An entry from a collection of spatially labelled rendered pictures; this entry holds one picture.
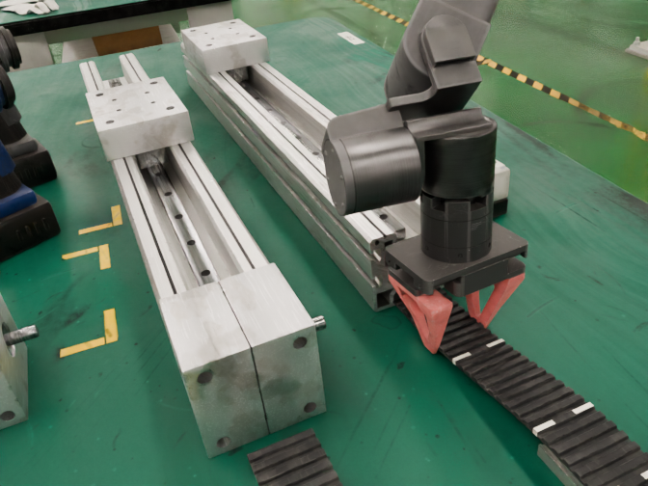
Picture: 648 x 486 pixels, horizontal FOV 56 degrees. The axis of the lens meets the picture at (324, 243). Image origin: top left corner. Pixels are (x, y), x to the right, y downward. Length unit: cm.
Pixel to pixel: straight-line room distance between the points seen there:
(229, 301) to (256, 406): 8
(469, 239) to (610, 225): 30
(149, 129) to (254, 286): 35
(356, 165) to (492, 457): 24
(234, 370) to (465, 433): 18
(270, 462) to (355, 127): 24
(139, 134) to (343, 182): 41
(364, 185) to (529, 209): 37
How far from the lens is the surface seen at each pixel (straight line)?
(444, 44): 46
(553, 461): 48
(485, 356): 53
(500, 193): 73
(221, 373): 45
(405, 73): 48
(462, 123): 46
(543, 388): 50
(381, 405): 52
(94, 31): 232
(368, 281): 58
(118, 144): 78
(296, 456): 45
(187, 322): 47
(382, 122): 45
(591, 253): 70
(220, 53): 104
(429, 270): 48
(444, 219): 47
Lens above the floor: 117
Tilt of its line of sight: 34 degrees down
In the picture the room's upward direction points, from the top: 6 degrees counter-clockwise
